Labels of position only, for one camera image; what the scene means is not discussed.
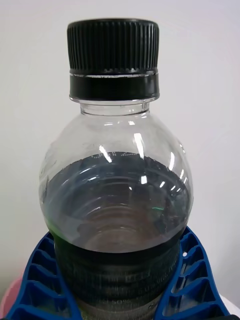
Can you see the dark drink bottle black cap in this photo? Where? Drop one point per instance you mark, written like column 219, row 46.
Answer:
column 117, row 175

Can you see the pink plastic waste bin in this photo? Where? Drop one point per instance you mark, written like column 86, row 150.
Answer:
column 11, row 295

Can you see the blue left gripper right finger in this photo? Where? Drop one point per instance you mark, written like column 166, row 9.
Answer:
column 192, row 280

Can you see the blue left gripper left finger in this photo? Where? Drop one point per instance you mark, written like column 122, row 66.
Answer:
column 40, row 285

